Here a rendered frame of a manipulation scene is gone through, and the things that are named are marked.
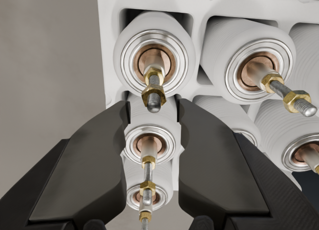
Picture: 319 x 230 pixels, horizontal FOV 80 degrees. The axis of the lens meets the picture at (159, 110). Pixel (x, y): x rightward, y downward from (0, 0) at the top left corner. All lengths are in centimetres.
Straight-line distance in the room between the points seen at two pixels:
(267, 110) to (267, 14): 15
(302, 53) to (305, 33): 4
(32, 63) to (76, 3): 19
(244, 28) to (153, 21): 10
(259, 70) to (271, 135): 15
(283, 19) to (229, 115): 15
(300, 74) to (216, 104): 11
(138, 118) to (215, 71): 11
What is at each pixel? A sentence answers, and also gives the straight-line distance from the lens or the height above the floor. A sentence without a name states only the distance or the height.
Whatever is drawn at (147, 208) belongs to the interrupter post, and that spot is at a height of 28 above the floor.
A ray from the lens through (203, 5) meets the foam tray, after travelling 29.
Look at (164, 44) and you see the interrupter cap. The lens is 21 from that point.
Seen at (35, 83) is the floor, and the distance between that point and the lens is 59.
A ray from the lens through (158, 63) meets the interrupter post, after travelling 19.
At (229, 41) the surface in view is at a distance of 24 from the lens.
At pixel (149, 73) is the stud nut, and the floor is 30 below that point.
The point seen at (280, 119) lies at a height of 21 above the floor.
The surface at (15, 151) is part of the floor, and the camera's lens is 77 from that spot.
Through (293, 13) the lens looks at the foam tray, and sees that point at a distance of 34.
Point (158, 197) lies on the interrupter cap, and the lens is 36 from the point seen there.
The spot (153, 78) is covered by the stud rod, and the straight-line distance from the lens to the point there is 17.
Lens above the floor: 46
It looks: 59 degrees down
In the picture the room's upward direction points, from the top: 178 degrees clockwise
